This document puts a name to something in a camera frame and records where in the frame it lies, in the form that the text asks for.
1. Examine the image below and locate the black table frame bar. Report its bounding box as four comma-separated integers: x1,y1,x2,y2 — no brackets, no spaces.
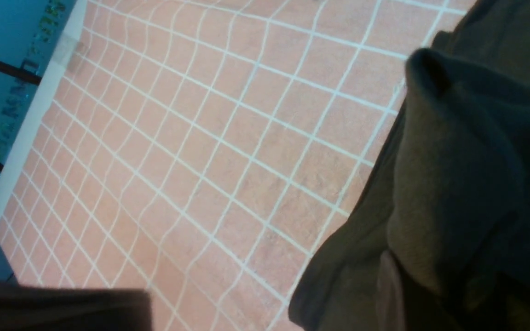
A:
0,61,42,86

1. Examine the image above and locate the dark gray long-sleeve shirt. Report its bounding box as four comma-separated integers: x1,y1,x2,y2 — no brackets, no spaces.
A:
288,0,530,331

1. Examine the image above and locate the pink checkered tablecloth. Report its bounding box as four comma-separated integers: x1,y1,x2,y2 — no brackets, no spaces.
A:
0,0,473,331

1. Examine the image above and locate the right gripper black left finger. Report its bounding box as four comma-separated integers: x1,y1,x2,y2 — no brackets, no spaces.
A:
0,281,153,331

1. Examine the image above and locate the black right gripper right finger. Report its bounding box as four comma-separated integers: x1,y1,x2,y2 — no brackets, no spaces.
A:
375,250,408,331

